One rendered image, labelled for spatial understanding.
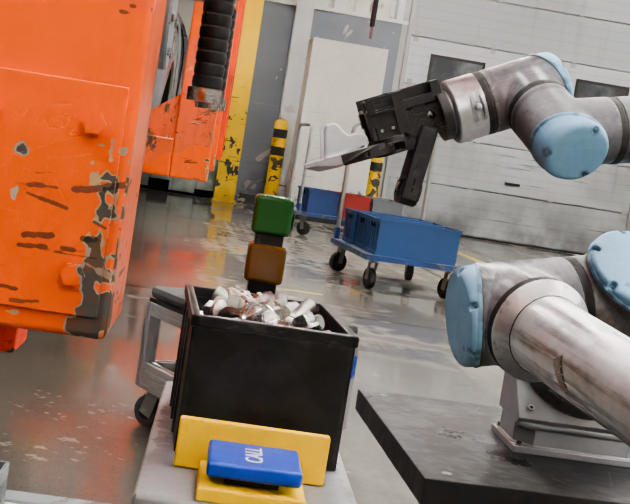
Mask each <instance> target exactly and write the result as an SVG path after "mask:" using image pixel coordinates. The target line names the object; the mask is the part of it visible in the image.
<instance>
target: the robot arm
mask: <svg viewBox="0 0 630 504"><path fill-rule="evenodd" d="M355 103H356V106H357V110H358V113H359V115H358V118H359V121H360V125H361V128H362V129H364V133H365V134H363V133H350V134H346V133H345V132H344V131H343V130H342V129H341V127H340V126H339V125H338V124H335V123H333V124H331V123H329V124H325V125H323V126H322V127H321V129H320V159H318V160H315V161H312V162H309V163H306V164H303V165H304V168H305V169H308V170H312V171H317V172H321V171H325V170H330V169H334V168H338V167H342V166H346V165H350V164H354V163H357V162H361V161H365V160H368V159H372V158H382V157H386V156H390V155H394V154H397V153H400V152H403V151H406V150H408V151H407V155H406V158H405V161H404V165H403V168H402V171H401V175H400V178H399V179H398V180H397V183H396V186H395V190H394V201H395V202H397V203H400V204H403V205H406V206H410V207H414V206H416V204H417V202H418V201H419V198H420V196H421V193H422V189H423V186H422V184H423V181H424V178H425V174H426V171H427V168H428V164H429V161H430V158H431V154H432V151H433V148H434V144H435V141H436V138H437V134H438V133H439V135H440V137H441V138H442V139H443V140H444V141H447V140H450V139H454V140H455V141H456V142H457V143H460V144H461V143H464V142H467V141H471V140H474V139H477V138H481V137H484V136H487V135H491V134H494V133H498V132H501V131H504V130H508V129H512V130H513V131H514V133H515V134H516V135H517V136H518V138H519V139H520V140H521V141H522V143H523V144H524V145H525V146H526V148H527V149H528V150H529V151H530V153H531V154H532V157H533V158H534V160H535V161H536V163H537V164H538V165H539V166H540V167H542V168H543V169H544V170H546V171H547V172H548V173H549V174H550V175H552V176H554V177H556V178H559V179H564V180H574V179H579V178H582V177H585V176H587V175H589V174H591V173H592V172H594V171H595V170H596V169H597V168H598V167H599V166H600V165H603V164H623V163H630V96H621V97H591V98H574V93H573V86H572V82H571V78H570V76H569V73H568V71H567V69H566V68H564V66H563V63H562V61H561V60H560V59H559V58H558V57H557V56H555V55H554V54H552V53H549V52H542V53H538V54H529V55H526V56H524V57H523V58H520V59H517V60H513V61H510V62H507V63H503V64H500V65H497V66H493V67H490V68H486V69H483V70H480V71H476V72H473V73H469V74H465V75H462V76H458V77H455V78H452V79H448V80H445V81H442V82H441V83H439V79H435V80H434V79H433V80H429V81H426V82H423V83H419V84H416V85H412V86H409V87H406V88H402V89H399V90H395V91H392V92H387V93H384V94H380V95H377V96H374V97H370V98H367V99H364V100H360V101H357V102H355ZM429 111H430V112H431V114H432V115H431V114H430V115H428V112H429ZM445 320H446V329H447V336H448V341H449V345H450V348H451V351H452V353H453V356H454V358H455V359H456V360H457V362H458V363H459V364H460V365H461V366H463V367H474V368H479V367H484V366H499V367H500V368H501V369H503V370H504V371H505V372H507V373H508V374H510V375H511V376H513V377H514V378H517V379H519V380H522V381H526V382H530V384H531V386H532V387H533V389H534V390H535V391H536V393H537V394H538V395H539V396H540V397H541V398H542V399H543V400H544V401H545V402H546V403H548V404H549V405H550V406H552V407H553V408H555V409H556V410H558V411H560V412H562V413H564V414H566V415H569V416H571V417H575V418H578V419H583V420H592V421H596V422H597V423H598V424H600V425H601V426H602V427H604V428H605V429H606V430H608V431H609V432H611V433H612V434H613V435H615V436H616V437H617V438H619V439H620V440H621V441H623V442H624V443H625V444H627V445H628V446H629V447H630V232H629V231H622V232H619V231H610V232H606V233H604V234H602V235H600V236H599V237H598V238H597V239H596V240H595V241H593V242H592V243H591V245H590V246H589V249H588V252H587V253H586V254H585V255H580V256H566V257H552V258H540V259H528V260H516V261H504V262H491V263H475V264H472V265H467V266H461V267H458V268H457V269H455V270H454V271H453V273H452V274H451V276H450V278H449V281H448V286H447V290H446V299H445Z"/></svg>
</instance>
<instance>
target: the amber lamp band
mask: <svg viewBox="0 0 630 504"><path fill-rule="evenodd" d="M286 255H287V250H286V248H285V246H284V245H283V247H279V246H273V245H266V244H259V243H254V241H253V240H252V241H250V242H249V243H248V247H247V254H246V260H245V267H244V279H245V280H247V281H250V282H257V283H264V284H271V285H280V284H281V283H282V281H283V275H284V268H285V262H286Z"/></svg>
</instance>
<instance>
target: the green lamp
mask: <svg viewBox="0 0 630 504"><path fill-rule="evenodd" d="M293 211H294V201H293V200H292V199H291V198H289V197H283V196H276V195H270V194H263V193H258V194H257V195H256V196H255V202H254V208H253V215H252V221H251V230H252V231H253V232H254V233H259V234H265V235H272V236H278V237H288V236H289V234H290V230H291V223H292V217H293Z"/></svg>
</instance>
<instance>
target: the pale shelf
mask: <svg viewBox="0 0 630 504"><path fill-rule="evenodd" d="M172 385H173V382H170V381H166V382H165V383H164V386H163V389H162V393H161V396H160V400H159V403H158V407H157V410H156V414H155V417H154V421H153V425H152V428H151V432H150V435H149V439H148V442H147V446H146V449H145V453H144V456H143V460H142V463H141V467H140V470H139V474H138V478H137V481H136V485H135V488H134V492H133V495H132V500H131V504H220V503H213V502H206V501H198V500H196V498H195V495H196V486H197V476H198V469H192V468H185V467H178V466H174V464H173V462H174V455H175V451H174V448H173V433H172V432H171V428H172V419H170V416H171V406H169V405H170V398H171V391H172ZM302 486H303V491H304V496H305V501H306V504H357V503H356V500H355V497H354V494H353V492H352V489H351V486H350V483H349V480H348V477H347V474H346V471H345V468H344V465H343V462H342V459H341V456H340V453H338V459H337V465H336V470H335V471H326V472H325V478H324V484H323V486H316V485H309V484H302Z"/></svg>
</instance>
